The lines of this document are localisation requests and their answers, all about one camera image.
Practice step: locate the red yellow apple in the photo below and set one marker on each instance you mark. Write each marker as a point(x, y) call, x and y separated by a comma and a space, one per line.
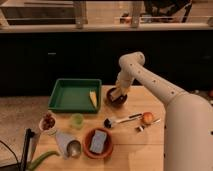
point(147, 118)

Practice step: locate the green vegetable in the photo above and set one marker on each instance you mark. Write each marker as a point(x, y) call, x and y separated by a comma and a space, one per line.
point(33, 165)

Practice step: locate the yellow corn cob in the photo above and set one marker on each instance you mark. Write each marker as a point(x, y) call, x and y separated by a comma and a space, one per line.
point(93, 98)

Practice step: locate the small black white eraser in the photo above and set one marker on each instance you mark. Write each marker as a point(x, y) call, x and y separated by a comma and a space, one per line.
point(139, 129)

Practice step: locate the grey cloth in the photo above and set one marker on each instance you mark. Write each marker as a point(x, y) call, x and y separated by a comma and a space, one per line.
point(63, 141)

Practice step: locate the white bowl with food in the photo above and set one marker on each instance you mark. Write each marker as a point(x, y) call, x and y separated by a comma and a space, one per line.
point(48, 124)

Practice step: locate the blue sponge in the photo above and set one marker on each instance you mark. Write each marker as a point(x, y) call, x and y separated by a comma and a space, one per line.
point(98, 141)

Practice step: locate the black and white brush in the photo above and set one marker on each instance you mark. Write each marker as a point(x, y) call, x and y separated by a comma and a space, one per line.
point(111, 122)

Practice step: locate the dark purple bowl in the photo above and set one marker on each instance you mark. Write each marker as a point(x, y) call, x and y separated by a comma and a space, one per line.
point(116, 103)

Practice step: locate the green plastic tray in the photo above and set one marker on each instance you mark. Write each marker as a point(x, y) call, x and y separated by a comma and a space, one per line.
point(72, 95)

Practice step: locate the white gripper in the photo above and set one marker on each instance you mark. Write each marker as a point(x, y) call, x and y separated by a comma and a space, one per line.
point(122, 87)

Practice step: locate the silver metal cup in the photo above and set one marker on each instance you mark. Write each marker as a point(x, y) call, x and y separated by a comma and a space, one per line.
point(74, 149)

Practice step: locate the black stand post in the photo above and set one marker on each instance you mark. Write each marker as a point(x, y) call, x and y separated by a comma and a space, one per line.
point(29, 134)

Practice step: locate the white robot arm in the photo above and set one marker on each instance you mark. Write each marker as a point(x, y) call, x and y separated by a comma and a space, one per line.
point(188, 128)

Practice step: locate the small green cup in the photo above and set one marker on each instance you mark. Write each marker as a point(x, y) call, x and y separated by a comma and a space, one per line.
point(77, 121)

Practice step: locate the orange bowl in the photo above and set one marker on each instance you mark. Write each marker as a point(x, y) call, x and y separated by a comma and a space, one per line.
point(107, 148)

